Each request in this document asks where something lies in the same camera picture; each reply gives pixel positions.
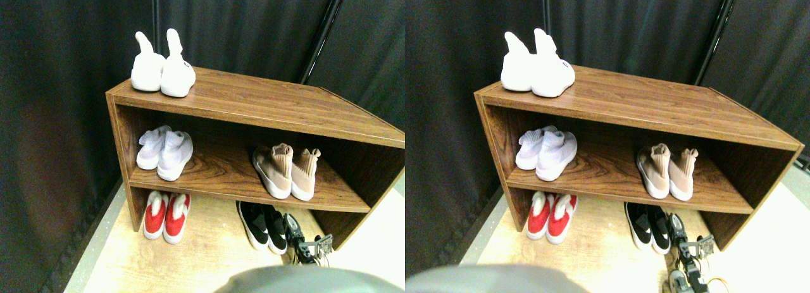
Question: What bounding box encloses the white shoe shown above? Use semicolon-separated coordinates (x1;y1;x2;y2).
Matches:
160;28;197;98
530;28;576;98
501;32;537;92
131;32;165;92

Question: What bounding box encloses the pale lilac shoe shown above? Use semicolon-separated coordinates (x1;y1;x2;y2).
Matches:
137;125;173;171
515;125;558;171
535;130;578;182
157;130;194;182

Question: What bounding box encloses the red shoe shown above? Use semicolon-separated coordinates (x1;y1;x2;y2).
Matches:
547;194;578;245
143;190;170;240
526;191;552;240
163;193;192;245

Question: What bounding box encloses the brown shoe rack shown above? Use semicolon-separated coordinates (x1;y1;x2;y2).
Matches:
106;65;406;251
474;64;805;252

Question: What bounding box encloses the beige shoe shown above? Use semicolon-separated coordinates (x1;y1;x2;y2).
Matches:
637;143;671;199
252;143;294;199
290;148;321;201
668;148;699;202

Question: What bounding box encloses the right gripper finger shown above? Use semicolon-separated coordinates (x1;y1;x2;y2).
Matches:
283;213;305;243
669;213;690;243

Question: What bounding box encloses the black shoe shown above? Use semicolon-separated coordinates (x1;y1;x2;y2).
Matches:
263;204;289;255
624;202;652;251
648;206;671;255
237;201;270;251

